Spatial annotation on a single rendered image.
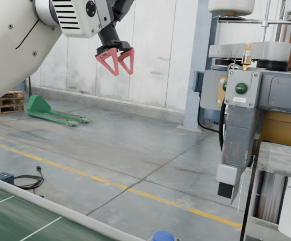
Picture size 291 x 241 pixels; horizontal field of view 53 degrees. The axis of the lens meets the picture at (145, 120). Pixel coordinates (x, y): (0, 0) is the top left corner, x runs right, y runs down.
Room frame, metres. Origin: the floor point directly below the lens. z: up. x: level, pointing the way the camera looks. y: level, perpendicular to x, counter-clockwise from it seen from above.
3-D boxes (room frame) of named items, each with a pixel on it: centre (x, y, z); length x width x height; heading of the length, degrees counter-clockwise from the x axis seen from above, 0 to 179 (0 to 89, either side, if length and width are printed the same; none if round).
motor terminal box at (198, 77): (1.29, -0.23, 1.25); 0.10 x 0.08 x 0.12; 177
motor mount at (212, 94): (1.18, -0.36, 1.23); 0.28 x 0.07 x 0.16; 62
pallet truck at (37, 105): (5.67, 1.85, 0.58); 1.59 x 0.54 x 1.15; 62
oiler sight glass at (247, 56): (0.81, -0.26, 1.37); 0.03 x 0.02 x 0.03; 62
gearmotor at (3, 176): (2.03, 1.11, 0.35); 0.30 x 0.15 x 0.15; 62
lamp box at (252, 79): (0.75, -0.24, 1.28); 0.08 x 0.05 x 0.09; 62
